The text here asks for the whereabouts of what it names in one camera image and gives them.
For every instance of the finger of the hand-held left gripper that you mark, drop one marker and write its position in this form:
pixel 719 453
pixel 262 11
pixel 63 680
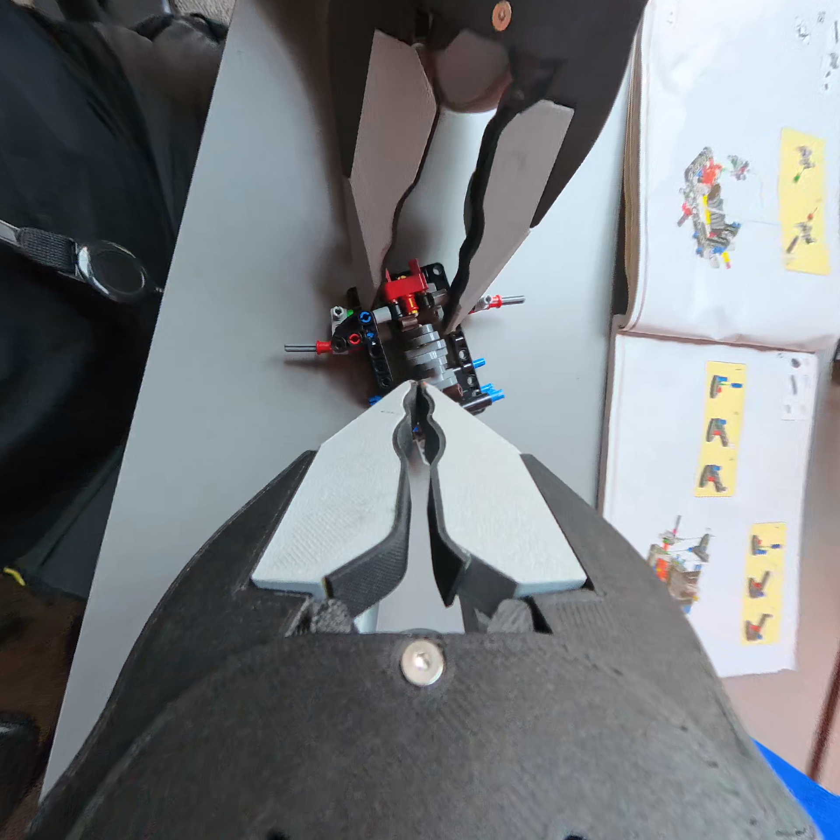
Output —
pixel 387 131
pixel 518 177

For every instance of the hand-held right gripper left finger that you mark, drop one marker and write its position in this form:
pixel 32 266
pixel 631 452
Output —
pixel 328 518

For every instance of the blue plastic bin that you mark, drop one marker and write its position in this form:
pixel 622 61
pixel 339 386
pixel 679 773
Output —
pixel 814 807

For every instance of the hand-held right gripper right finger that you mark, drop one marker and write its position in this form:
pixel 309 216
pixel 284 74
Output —
pixel 512 518

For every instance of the black lego frame assembly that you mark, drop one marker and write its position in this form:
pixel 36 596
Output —
pixel 426 348

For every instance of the white instruction booklet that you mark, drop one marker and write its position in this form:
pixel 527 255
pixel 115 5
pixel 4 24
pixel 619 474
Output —
pixel 656 426

